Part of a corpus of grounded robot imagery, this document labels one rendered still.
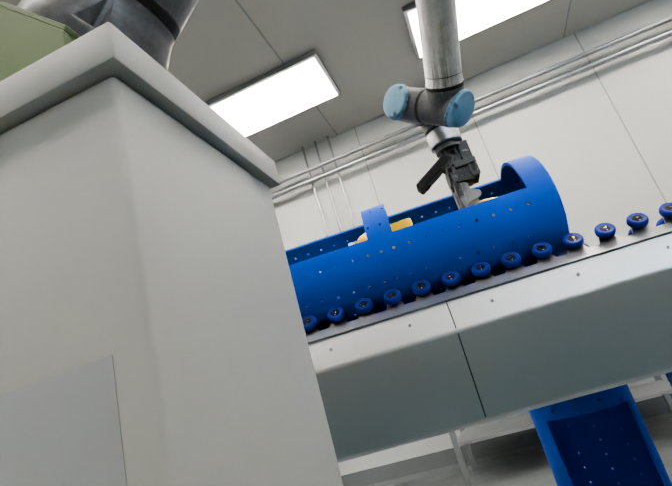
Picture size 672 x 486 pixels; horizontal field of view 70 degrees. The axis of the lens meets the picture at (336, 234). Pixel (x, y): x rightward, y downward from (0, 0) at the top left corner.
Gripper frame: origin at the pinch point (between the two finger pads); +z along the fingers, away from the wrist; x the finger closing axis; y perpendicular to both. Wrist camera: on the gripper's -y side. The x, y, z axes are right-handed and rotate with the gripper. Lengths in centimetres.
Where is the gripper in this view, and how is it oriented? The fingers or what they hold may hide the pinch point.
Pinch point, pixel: (465, 215)
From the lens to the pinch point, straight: 130.5
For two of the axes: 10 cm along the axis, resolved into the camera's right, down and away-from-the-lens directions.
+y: 9.4, -3.1, -1.2
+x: 2.1, 2.7, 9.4
